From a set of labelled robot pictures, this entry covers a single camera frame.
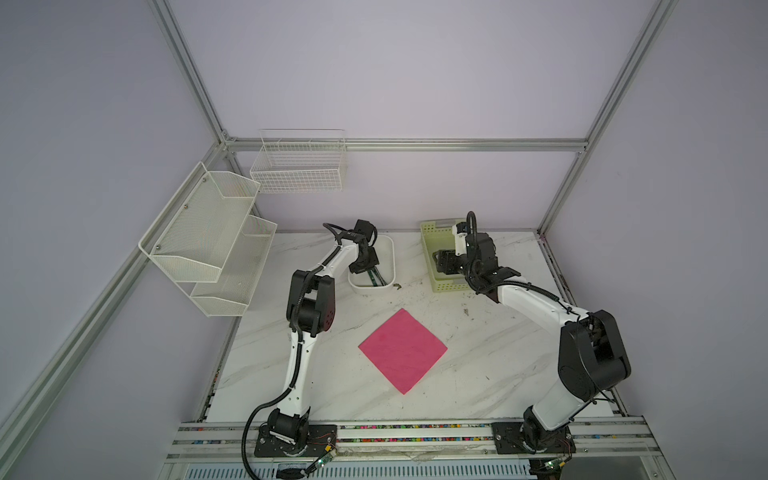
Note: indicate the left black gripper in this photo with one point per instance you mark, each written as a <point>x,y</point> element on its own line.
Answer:
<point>372,263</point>

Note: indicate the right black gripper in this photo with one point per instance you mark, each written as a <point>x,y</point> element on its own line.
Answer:
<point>444,260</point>

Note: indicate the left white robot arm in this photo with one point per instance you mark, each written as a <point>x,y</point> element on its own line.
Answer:
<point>310,311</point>

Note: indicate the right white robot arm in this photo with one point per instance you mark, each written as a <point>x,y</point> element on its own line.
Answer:
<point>591,354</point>

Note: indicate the green perforated plastic basket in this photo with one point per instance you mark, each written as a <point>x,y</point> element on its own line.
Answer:
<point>437,235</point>

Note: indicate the white plastic tray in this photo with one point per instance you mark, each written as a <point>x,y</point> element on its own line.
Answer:
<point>361,283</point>

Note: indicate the white mesh lower shelf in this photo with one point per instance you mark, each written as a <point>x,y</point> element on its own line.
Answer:
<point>232,294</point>

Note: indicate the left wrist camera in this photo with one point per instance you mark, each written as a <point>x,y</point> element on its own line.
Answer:
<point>365,229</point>

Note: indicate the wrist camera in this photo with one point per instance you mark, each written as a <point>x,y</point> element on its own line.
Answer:
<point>365,229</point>
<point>464,238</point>

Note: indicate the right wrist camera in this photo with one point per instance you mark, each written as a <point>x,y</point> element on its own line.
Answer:
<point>464,238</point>

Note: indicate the white wire wall basket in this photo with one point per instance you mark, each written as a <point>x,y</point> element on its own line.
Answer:
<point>293,161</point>

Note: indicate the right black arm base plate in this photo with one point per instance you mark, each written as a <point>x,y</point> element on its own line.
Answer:
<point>522,438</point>

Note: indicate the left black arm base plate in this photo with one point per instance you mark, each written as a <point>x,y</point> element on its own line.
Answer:
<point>319,438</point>

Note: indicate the aluminium front rail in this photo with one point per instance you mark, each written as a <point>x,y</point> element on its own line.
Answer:
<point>421,440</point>

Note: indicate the aluminium frame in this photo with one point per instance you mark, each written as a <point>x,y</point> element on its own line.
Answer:
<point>36,405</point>

